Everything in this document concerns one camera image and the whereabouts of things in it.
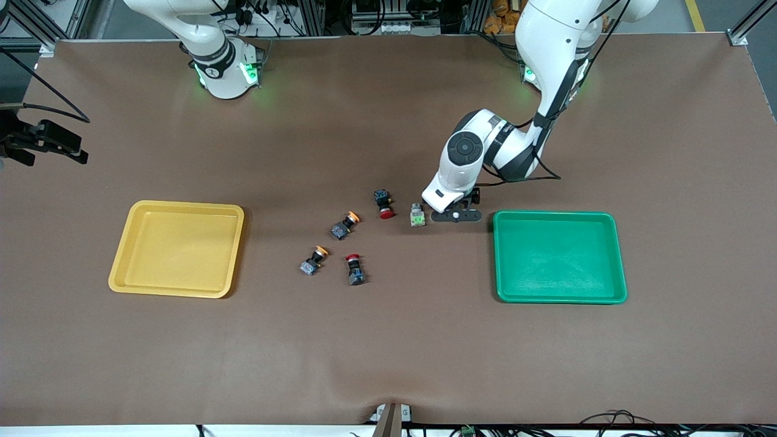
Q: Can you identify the yellow push button blue base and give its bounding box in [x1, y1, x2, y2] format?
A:
[331, 211, 361, 240]
[299, 246, 329, 276]

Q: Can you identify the green plastic tray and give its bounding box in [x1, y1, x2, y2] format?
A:
[492, 210, 628, 304]

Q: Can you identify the brown table cover sheet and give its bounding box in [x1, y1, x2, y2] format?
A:
[0, 33, 777, 425]

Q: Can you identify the yellow plastic tray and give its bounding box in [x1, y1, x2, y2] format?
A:
[108, 200, 245, 299]

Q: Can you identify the white power strip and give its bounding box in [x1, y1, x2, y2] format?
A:
[351, 21, 441, 35]

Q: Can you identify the orange packets pile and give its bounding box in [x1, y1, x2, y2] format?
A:
[484, 0, 526, 34]

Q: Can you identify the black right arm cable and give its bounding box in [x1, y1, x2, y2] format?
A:
[0, 47, 90, 123]

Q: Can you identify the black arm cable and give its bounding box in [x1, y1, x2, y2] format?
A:
[0, 47, 90, 123]
[477, 0, 635, 186]

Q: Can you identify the aluminium frame strut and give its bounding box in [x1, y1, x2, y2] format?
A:
[728, 0, 770, 46]
[0, 0, 58, 58]

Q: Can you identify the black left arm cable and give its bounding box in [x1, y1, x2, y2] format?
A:
[477, 0, 635, 186]

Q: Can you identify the metal table clamp bracket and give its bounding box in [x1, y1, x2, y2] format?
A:
[372, 402, 412, 437]

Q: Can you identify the black cable bundle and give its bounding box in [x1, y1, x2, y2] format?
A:
[580, 410, 777, 437]

